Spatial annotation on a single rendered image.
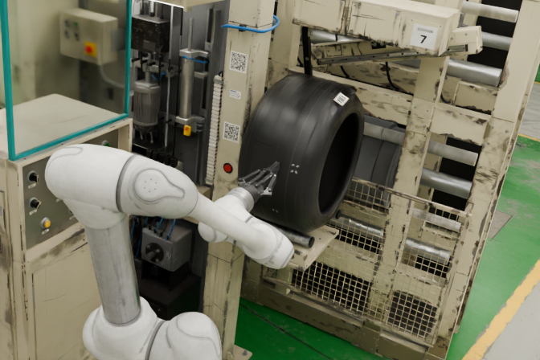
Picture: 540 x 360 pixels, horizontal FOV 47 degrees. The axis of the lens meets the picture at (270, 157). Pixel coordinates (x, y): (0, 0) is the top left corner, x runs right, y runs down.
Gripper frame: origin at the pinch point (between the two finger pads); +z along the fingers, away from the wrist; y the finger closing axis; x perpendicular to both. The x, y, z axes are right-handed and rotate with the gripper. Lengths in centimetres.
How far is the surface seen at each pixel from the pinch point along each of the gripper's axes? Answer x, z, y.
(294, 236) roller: 35.8, 13.0, -4.7
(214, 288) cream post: 82, 14, 32
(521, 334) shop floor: 144, 129, -98
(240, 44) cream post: -29, 30, 32
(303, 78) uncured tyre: -19.6, 35.5, 7.3
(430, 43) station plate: -36, 57, -33
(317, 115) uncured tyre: -15.4, 18.3, -7.1
